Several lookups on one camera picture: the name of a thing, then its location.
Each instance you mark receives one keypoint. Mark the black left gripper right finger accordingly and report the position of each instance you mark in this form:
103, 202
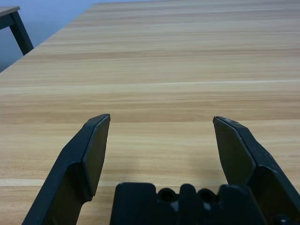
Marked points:
264, 168

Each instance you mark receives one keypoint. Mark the small table with black legs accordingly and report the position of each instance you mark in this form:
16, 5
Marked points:
22, 35

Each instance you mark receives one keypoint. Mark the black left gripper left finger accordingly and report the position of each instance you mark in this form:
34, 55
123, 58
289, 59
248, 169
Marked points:
70, 175

